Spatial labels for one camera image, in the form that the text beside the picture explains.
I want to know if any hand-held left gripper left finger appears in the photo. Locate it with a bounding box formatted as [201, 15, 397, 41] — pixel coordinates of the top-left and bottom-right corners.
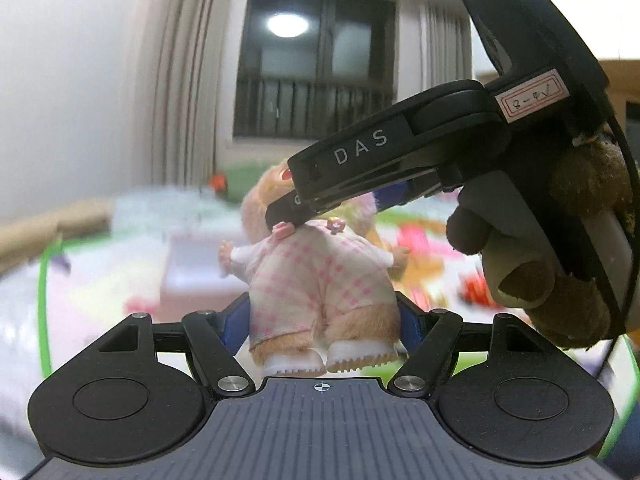
[99, 291, 257, 399]

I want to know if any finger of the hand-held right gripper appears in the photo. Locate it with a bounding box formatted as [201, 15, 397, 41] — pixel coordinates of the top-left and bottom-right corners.
[287, 79, 510, 212]
[264, 159, 466, 232]

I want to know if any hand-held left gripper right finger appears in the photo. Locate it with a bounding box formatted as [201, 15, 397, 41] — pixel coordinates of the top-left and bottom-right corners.
[386, 291, 544, 399]

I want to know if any pink box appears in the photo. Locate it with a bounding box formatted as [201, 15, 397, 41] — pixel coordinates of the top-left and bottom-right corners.
[160, 230, 253, 323]

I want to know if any plush doll pink plaid outfit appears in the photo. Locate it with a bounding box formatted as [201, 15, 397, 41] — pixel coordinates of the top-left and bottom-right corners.
[218, 162, 412, 374]

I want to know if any person's right hand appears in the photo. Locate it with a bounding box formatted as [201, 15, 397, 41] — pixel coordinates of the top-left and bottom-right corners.
[445, 169, 611, 351]

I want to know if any dark window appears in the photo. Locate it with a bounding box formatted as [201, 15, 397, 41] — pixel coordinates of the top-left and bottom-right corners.
[234, 0, 397, 139]

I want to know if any beige curtain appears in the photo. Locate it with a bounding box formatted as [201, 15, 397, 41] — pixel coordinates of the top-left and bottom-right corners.
[150, 0, 251, 188]
[400, 0, 474, 92]

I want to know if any printed play mat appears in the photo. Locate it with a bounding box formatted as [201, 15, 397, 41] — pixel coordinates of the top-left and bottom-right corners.
[37, 200, 616, 386]

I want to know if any folded tan blanket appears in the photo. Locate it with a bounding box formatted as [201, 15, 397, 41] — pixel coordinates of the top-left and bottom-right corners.
[0, 199, 114, 273]

